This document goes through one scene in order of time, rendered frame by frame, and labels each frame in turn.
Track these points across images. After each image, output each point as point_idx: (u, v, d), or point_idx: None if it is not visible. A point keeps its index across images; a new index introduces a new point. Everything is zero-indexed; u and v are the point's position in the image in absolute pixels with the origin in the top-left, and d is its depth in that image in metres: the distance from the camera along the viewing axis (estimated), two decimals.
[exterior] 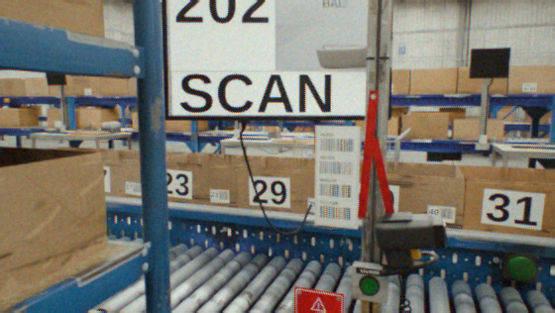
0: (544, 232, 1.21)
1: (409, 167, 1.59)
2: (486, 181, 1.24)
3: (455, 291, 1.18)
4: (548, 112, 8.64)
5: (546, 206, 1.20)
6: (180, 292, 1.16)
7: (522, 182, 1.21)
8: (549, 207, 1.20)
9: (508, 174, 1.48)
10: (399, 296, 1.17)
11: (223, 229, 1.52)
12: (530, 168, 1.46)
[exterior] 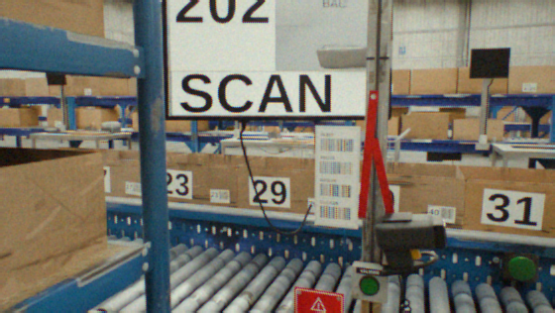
0: (544, 232, 1.21)
1: (409, 167, 1.59)
2: (486, 181, 1.24)
3: (455, 291, 1.18)
4: (548, 112, 8.64)
5: (546, 206, 1.20)
6: (180, 292, 1.16)
7: (522, 182, 1.21)
8: (549, 207, 1.20)
9: (508, 174, 1.48)
10: (399, 296, 1.17)
11: (223, 229, 1.52)
12: (530, 168, 1.46)
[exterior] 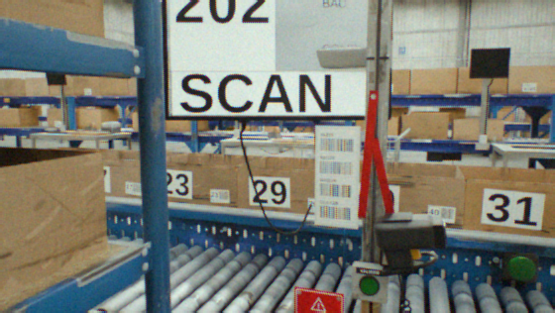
0: (544, 232, 1.21)
1: (409, 167, 1.59)
2: (486, 181, 1.24)
3: (455, 291, 1.18)
4: (548, 112, 8.64)
5: (546, 206, 1.20)
6: (180, 292, 1.16)
7: (522, 182, 1.21)
8: (549, 207, 1.20)
9: (508, 174, 1.48)
10: (399, 296, 1.17)
11: (223, 229, 1.52)
12: (530, 168, 1.46)
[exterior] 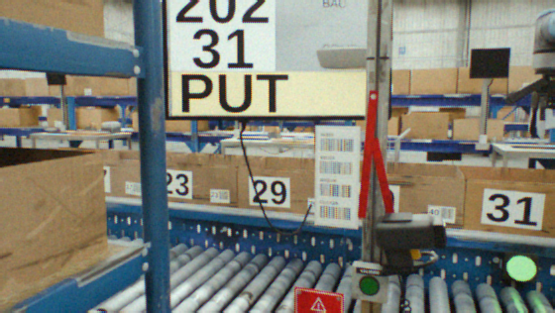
0: (544, 232, 1.21)
1: (409, 167, 1.59)
2: (486, 181, 1.24)
3: (455, 291, 1.18)
4: None
5: (546, 206, 1.20)
6: (180, 292, 1.16)
7: (522, 182, 1.21)
8: (549, 207, 1.20)
9: (508, 174, 1.48)
10: (399, 296, 1.17)
11: (223, 229, 1.52)
12: (530, 168, 1.46)
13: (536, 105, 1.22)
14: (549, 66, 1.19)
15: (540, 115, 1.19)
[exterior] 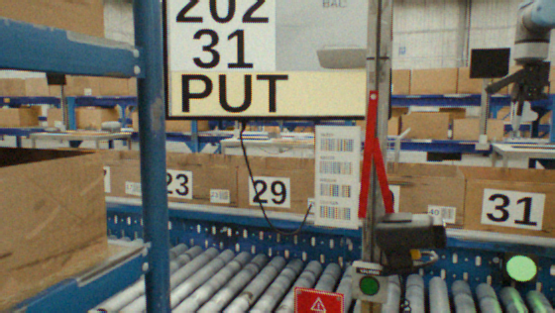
0: (544, 232, 1.21)
1: (409, 167, 1.59)
2: (486, 181, 1.24)
3: (455, 291, 1.18)
4: (548, 112, 8.64)
5: (546, 206, 1.20)
6: (180, 292, 1.16)
7: (522, 182, 1.21)
8: (549, 207, 1.20)
9: (508, 174, 1.48)
10: (399, 296, 1.17)
11: (223, 229, 1.52)
12: (530, 168, 1.46)
13: (516, 95, 1.21)
14: (530, 56, 1.18)
15: (517, 110, 1.21)
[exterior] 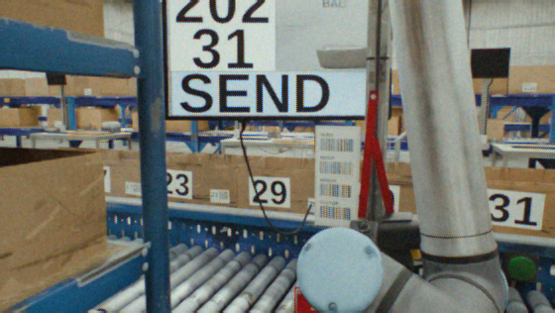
0: (544, 232, 1.21)
1: (409, 167, 1.59)
2: (486, 181, 1.24)
3: None
4: (548, 112, 8.64)
5: (546, 206, 1.20)
6: (180, 292, 1.16)
7: (522, 182, 1.21)
8: (549, 207, 1.20)
9: (508, 174, 1.48)
10: None
11: (223, 229, 1.52)
12: (530, 168, 1.46)
13: None
14: None
15: None
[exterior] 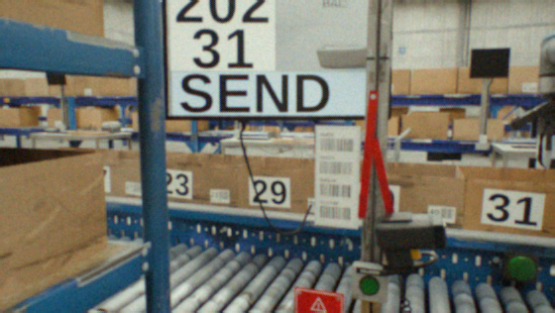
0: (544, 232, 1.21)
1: (409, 167, 1.59)
2: (486, 181, 1.24)
3: (455, 291, 1.18)
4: None
5: (546, 206, 1.20)
6: (180, 292, 1.16)
7: (522, 182, 1.21)
8: (549, 207, 1.20)
9: (508, 174, 1.48)
10: (399, 296, 1.17)
11: (223, 229, 1.52)
12: (530, 168, 1.46)
13: (543, 131, 1.16)
14: None
15: (546, 145, 1.14)
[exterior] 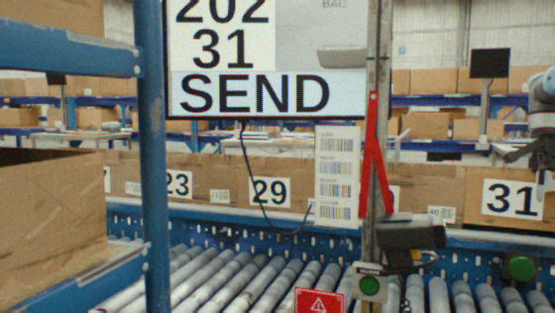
0: (545, 222, 1.20)
1: (409, 167, 1.59)
2: (486, 171, 1.25)
3: (455, 291, 1.18)
4: None
5: (546, 196, 1.20)
6: (180, 292, 1.16)
7: (522, 171, 1.22)
8: (549, 197, 1.20)
9: None
10: (399, 296, 1.17)
11: (223, 229, 1.52)
12: (530, 168, 1.47)
13: (536, 164, 1.19)
14: (546, 126, 1.18)
15: (539, 179, 1.18)
